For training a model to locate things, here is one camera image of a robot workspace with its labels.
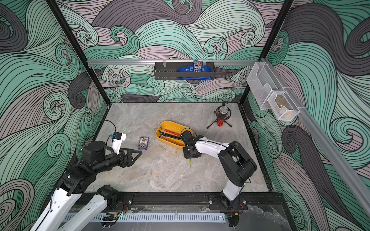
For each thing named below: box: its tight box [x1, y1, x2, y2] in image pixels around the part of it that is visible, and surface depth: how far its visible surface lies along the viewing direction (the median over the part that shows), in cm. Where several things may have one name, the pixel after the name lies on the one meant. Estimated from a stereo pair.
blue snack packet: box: [176, 60, 213, 80], surface depth 93 cm
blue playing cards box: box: [137, 136, 150, 150], surface depth 97 cm
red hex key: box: [161, 128, 181, 137], surface depth 103 cm
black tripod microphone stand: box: [206, 101, 233, 129], surface depth 88 cm
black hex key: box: [158, 129, 182, 140], surface depth 101 cm
